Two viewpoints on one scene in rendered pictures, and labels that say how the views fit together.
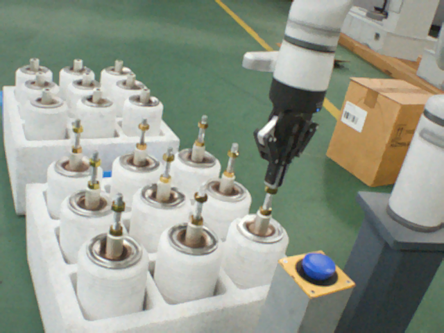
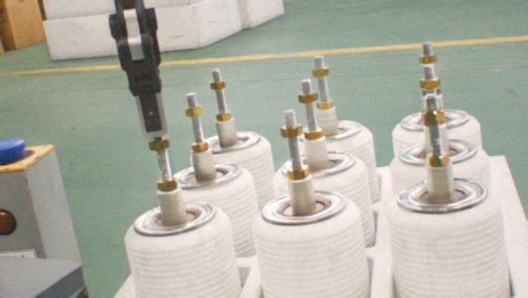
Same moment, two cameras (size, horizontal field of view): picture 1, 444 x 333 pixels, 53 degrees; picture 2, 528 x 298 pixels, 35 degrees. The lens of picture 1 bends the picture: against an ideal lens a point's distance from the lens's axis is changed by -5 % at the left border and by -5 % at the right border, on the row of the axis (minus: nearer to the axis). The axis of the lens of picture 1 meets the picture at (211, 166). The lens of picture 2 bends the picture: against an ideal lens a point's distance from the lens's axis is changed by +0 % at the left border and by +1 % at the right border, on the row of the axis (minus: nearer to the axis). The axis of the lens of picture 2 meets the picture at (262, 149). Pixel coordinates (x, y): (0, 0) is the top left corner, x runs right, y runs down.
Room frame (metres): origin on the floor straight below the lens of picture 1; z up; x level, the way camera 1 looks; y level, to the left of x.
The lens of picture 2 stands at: (1.18, -0.54, 0.50)
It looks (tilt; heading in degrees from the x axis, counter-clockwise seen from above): 16 degrees down; 134
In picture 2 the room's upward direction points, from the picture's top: 9 degrees counter-clockwise
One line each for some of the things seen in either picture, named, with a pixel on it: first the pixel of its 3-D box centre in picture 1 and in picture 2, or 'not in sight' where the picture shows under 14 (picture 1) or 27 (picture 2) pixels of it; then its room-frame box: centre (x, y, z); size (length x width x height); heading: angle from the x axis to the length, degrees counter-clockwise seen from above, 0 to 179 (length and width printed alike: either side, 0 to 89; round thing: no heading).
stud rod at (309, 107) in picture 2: (166, 168); (310, 117); (0.66, 0.07, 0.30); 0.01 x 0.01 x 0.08; 46
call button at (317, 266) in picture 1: (318, 268); (5, 153); (0.45, -0.15, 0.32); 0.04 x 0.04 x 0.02
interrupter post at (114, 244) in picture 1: (114, 243); (226, 133); (0.49, 0.11, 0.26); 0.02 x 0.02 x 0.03
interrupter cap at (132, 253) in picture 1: (114, 250); (228, 143); (0.49, 0.11, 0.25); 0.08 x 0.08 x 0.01
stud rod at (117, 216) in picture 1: (116, 219); (221, 101); (0.49, 0.11, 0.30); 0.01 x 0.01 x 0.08; 39
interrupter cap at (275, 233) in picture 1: (260, 229); (174, 219); (0.62, -0.09, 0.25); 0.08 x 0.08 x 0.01
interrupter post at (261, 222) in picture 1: (261, 222); (172, 206); (0.62, -0.09, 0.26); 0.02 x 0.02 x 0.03
